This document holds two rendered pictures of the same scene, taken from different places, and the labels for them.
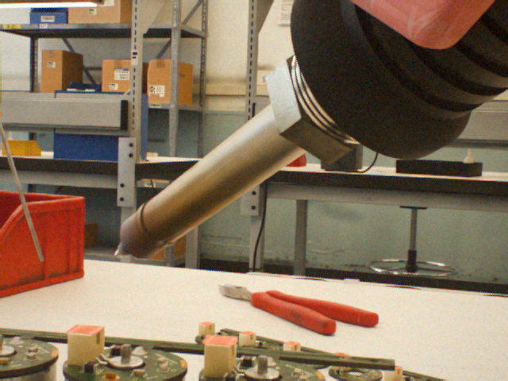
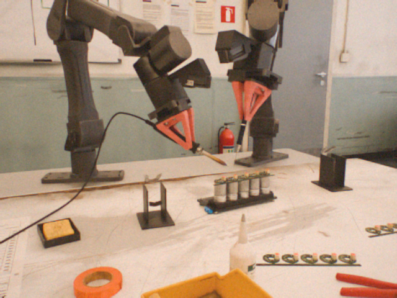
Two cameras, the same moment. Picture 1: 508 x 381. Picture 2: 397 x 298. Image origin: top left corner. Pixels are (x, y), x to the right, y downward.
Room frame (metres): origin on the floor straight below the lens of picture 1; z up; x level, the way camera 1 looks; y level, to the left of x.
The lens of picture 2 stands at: (0.66, -0.47, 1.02)
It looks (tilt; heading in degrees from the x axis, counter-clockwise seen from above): 10 degrees down; 141
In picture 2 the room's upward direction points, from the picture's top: straight up
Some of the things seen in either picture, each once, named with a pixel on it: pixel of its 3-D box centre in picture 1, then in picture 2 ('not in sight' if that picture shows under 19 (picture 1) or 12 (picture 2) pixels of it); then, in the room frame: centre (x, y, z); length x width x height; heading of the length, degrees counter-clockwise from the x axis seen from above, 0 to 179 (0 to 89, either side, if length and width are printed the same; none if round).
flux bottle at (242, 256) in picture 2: not in sight; (242, 251); (0.37, -0.16, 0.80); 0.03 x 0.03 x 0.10
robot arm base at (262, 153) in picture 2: not in sight; (262, 148); (-0.08, 0.39, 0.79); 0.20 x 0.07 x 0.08; 93
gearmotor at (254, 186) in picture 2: not in sight; (253, 186); (0.17, 0.08, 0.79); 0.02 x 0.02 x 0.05
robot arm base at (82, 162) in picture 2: not in sight; (84, 163); (-0.24, -0.13, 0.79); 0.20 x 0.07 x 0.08; 58
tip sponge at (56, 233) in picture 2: not in sight; (57, 231); (0.06, -0.29, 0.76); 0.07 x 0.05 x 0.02; 173
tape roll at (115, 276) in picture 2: not in sight; (98, 282); (0.25, -0.30, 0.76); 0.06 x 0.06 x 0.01
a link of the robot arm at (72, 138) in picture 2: not in sight; (85, 139); (-0.24, -0.12, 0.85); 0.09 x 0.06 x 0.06; 101
